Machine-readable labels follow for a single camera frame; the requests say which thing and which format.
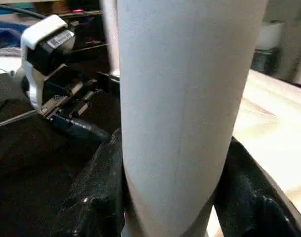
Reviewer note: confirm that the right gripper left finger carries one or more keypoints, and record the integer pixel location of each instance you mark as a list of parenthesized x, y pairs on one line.
[(93, 197)]

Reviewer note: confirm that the white plastic table leg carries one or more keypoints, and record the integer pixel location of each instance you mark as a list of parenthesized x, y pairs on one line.
[(190, 108), (109, 34)]

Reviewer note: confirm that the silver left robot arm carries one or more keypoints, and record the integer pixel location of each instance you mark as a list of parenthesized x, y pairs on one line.
[(4, 61)]

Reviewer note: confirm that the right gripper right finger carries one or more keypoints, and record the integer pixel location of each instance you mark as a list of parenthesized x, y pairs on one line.
[(259, 202)]

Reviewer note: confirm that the white plastic table top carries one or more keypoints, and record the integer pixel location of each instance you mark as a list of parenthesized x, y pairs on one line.
[(274, 148)]

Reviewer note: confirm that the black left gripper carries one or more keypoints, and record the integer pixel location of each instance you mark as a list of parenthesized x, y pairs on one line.
[(71, 86)]

